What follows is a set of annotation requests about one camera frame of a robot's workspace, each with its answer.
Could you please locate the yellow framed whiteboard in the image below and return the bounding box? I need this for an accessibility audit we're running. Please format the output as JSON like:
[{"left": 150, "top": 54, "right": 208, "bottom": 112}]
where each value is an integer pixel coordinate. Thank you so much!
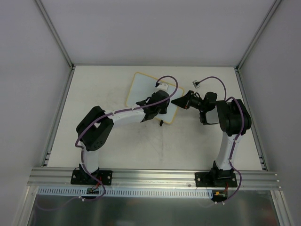
[{"left": 125, "top": 72, "right": 178, "bottom": 124}]

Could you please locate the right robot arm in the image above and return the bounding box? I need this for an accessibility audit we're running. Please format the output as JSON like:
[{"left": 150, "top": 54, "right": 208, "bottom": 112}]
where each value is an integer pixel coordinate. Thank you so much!
[{"left": 171, "top": 90, "right": 252, "bottom": 187}]

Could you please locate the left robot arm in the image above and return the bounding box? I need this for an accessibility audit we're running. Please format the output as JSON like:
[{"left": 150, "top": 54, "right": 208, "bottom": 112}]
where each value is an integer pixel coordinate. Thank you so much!
[{"left": 71, "top": 90, "right": 170, "bottom": 185}]

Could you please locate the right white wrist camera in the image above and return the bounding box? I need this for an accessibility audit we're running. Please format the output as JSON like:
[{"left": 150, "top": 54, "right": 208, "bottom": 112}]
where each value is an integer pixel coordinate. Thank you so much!
[{"left": 192, "top": 80, "right": 201, "bottom": 89}]

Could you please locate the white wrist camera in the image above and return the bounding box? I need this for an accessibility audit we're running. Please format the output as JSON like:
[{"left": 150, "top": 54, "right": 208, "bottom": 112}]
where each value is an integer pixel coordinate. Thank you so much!
[
  {"left": 192, "top": 80, "right": 201, "bottom": 89},
  {"left": 155, "top": 83, "right": 169, "bottom": 91}
]

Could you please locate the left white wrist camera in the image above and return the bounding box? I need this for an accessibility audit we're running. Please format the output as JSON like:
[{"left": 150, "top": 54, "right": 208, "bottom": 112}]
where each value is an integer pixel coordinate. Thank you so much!
[{"left": 155, "top": 83, "right": 169, "bottom": 91}]

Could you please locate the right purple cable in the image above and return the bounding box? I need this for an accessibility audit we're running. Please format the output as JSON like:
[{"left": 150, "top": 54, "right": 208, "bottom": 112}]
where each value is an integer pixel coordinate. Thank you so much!
[{"left": 196, "top": 75, "right": 243, "bottom": 205}]

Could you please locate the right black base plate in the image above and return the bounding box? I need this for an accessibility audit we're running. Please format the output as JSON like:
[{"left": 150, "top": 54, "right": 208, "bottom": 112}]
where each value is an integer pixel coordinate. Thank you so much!
[{"left": 195, "top": 172, "right": 238, "bottom": 188}]

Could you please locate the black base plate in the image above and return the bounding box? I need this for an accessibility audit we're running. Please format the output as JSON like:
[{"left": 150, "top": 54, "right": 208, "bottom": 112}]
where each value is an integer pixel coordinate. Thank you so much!
[
  {"left": 195, "top": 172, "right": 238, "bottom": 188},
  {"left": 70, "top": 168, "right": 113, "bottom": 186}
]

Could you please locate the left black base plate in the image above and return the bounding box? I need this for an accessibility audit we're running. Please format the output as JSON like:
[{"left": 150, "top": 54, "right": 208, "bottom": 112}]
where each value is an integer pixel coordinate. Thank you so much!
[{"left": 70, "top": 168, "right": 113, "bottom": 186}]

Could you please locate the white slotted cable duct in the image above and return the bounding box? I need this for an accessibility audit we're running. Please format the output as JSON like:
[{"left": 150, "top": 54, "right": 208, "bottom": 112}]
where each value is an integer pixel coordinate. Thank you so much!
[{"left": 37, "top": 186, "right": 213, "bottom": 199}]

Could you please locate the aluminium front rail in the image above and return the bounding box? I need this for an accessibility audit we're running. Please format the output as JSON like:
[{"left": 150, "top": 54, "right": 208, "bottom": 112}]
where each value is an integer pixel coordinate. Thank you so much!
[{"left": 27, "top": 167, "right": 282, "bottom": 191}]

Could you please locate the left aluminium frame post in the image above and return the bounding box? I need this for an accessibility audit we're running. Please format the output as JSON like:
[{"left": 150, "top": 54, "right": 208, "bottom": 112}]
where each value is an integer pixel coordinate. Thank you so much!
[{"left": 33, "top": 0, "right": 74, "bottom": 69}]

